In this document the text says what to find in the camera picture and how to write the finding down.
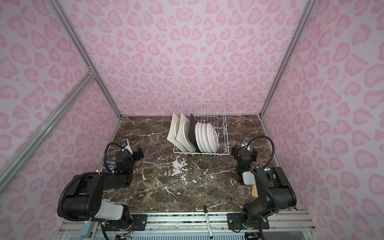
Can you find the square white plate round well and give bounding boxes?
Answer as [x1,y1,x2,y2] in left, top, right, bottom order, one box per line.
[176,113,196,153]

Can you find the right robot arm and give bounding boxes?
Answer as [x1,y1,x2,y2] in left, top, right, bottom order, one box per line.
[227,147,297,233]

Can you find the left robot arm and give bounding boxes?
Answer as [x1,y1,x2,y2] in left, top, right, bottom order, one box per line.
[57,148,144,231]

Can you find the purple book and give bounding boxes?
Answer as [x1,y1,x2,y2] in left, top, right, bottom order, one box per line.
[102,159,116,173]

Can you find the yellow calculator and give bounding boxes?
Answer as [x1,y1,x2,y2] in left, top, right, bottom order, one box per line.
[252,185,259,198]

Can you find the dark brown square plate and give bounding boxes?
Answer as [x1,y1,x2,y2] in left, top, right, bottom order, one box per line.
[188,114,200,153]

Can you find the black marker pen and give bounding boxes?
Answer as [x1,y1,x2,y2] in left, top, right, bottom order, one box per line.
[203,205,214,240]

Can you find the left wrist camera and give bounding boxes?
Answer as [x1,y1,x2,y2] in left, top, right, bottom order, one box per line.
[120,139,133,155]

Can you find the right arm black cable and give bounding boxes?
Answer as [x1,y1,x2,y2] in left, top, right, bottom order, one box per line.
[245,135,280,211]

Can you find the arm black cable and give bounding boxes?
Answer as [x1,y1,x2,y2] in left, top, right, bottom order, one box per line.
[56,141,124,221]
[245,135,280,211]

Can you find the white wire dish rack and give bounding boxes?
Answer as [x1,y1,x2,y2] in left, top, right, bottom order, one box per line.
[173,103,230,156]

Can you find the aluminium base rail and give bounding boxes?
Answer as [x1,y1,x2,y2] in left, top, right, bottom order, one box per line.
[56,211,320,240]

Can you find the grey box on rail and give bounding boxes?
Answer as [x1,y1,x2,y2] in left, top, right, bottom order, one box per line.
[80,221,98,240]

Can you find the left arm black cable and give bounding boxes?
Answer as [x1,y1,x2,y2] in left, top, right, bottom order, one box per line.
[56,141,124,221]

